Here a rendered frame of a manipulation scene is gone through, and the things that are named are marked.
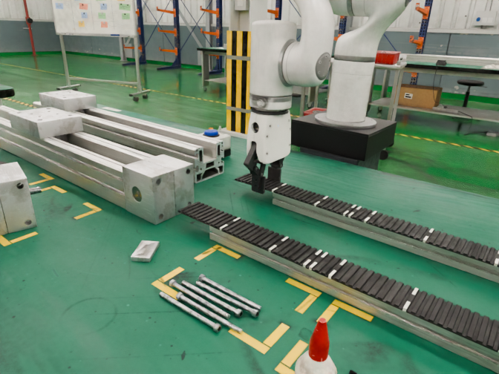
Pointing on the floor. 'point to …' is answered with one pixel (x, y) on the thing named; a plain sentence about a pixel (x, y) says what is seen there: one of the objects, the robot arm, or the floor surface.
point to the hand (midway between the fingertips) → (266, 180)
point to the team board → (96, 29)
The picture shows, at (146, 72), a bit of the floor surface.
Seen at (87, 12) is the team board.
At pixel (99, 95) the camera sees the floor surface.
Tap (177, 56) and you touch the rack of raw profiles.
